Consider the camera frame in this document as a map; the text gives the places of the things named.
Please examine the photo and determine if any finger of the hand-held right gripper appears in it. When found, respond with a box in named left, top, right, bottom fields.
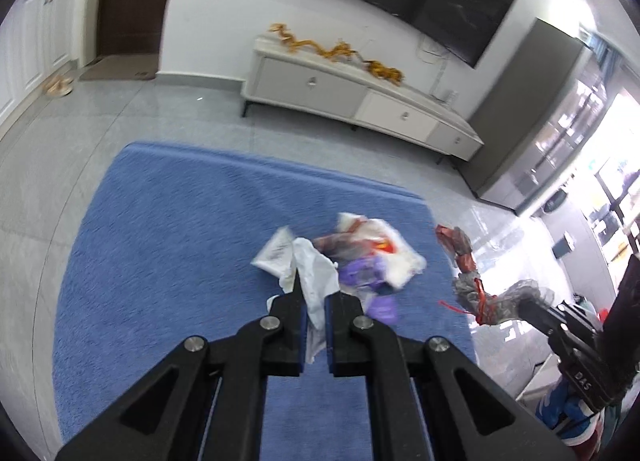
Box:
left=517, top=298, right=568, bottom=338

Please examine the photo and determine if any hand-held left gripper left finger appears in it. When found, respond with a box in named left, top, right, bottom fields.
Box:
left=55, top=268, right=307, bottom=461

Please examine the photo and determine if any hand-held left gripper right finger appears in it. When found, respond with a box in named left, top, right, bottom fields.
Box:
left=324, top=288, right=581, bottom=461

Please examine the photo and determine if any red clear plastic wrapper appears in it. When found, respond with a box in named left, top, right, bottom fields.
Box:
left=434, top=223, right=556, bottom=328

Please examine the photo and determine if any blue white sneaker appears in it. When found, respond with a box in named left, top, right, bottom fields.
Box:
left=535, top=381, right=603, bottom=443

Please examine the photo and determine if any purple plastic wrapper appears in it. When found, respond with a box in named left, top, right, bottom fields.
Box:
left=340, top=261, right=399, bottom=328

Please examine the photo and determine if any white green printed packet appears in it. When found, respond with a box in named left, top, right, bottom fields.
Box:
left=250, top=227, right=297, bottom=288

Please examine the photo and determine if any clear brown plastic wrap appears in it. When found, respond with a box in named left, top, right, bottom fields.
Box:
left=312, top=233, right=352, bottom=263

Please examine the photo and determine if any white red plastic bag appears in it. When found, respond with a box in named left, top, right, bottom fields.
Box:
left=335, top=212, right=428, bottom=290

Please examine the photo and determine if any blue fleece blanket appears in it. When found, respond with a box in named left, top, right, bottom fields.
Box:
left=52, top=141, right=476, bottom=461

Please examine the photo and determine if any grey refrigerator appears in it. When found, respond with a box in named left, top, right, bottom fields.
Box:
left=470, top=18, right=621, bottom=218

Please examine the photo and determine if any white grey television cabinet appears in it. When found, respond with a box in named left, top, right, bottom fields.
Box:
left=241, top=36, right=485, bottom=165

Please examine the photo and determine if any golden tiger figurine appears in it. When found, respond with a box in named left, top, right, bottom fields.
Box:
left=365, top=60, right=405, bottom=86

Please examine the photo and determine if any golden dragon figurine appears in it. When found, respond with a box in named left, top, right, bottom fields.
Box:
left=320, top=41, right=364, bottom=62
left=270, top=23, right=322, bottom=55

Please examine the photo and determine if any brown doormat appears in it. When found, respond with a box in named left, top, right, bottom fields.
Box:
left=80, top=53, right=160, bottom=80

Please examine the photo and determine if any dark brown door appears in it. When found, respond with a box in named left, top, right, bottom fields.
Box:
left=95, top=0, right=183, bottom=66

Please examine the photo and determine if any white floor cabinet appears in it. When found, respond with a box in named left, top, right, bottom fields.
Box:
left=0, top=0, right=81, bottom=128

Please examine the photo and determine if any black television cable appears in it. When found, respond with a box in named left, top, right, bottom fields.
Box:
left=417, top=36, right=451, bottom=98

